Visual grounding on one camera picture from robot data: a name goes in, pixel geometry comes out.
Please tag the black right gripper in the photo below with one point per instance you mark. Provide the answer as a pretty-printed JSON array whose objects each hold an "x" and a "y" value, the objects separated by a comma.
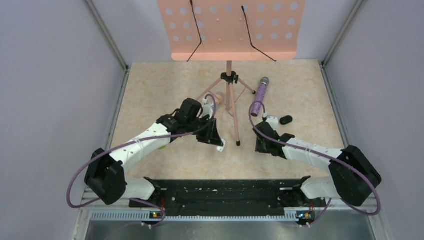
[{"x": 259, "y": 148}]

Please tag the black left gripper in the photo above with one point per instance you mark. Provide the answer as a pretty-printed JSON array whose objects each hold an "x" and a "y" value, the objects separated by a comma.
[{"x": 211, "y": 135}]

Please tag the white earbud charging case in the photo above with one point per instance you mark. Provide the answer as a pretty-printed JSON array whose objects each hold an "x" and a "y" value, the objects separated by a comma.
[{"x": 221, "y": 147}]

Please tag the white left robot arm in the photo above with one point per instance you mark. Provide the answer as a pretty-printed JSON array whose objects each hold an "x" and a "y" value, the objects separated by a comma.
[{"x": 106, "y": 173}]

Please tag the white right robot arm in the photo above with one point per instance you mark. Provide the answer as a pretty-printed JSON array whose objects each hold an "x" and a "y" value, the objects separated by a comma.
[{"x": 351, "y": 176}]

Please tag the black earbud charging case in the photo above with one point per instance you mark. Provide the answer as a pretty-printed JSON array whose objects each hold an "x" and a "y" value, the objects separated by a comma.
[{"x": 286, "y": 120}]

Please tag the purple glitter microphone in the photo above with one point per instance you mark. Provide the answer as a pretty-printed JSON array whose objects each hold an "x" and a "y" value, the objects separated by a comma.
[{"x": 260, "y": 95}]

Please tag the pink music stand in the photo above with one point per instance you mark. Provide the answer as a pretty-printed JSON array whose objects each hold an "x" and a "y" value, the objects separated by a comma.
[{"x": 232, "y": 30}]

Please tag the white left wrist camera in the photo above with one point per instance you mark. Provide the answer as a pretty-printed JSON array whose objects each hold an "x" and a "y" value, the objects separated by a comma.
[{"x": 209, "y": 108}]

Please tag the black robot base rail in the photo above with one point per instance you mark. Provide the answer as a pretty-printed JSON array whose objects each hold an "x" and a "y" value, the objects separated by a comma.
[{"x": 208, "y": 200}]

